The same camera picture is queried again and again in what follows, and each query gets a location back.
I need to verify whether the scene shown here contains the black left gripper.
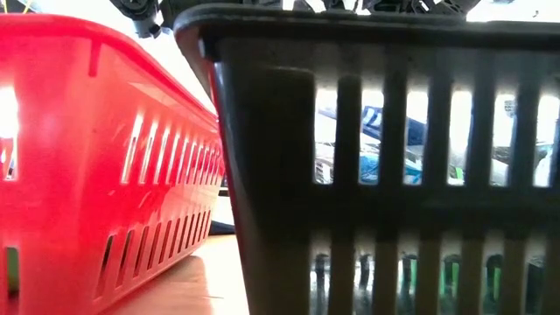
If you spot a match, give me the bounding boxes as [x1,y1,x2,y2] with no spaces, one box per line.
[108,0,176,39]

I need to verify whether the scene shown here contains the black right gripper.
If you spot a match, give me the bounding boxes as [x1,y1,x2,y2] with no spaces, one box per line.
[304,0,482,17]

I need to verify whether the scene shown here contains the blue white toothbrush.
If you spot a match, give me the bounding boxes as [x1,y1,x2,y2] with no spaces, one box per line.
[314,148,465,186]
[317,104,428,148]

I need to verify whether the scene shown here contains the dark blue lotion tube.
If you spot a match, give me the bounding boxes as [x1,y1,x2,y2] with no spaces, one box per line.
[209,196,236,236]

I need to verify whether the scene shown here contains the red plastic basket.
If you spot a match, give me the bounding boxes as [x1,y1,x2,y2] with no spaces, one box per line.
[0,13,227,315]

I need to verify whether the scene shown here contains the black plastic basket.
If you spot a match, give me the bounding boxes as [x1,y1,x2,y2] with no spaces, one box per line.
[172,3,560,315]

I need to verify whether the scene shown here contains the green plastic basket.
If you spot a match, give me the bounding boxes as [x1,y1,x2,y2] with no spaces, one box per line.
[409,256,502,307]

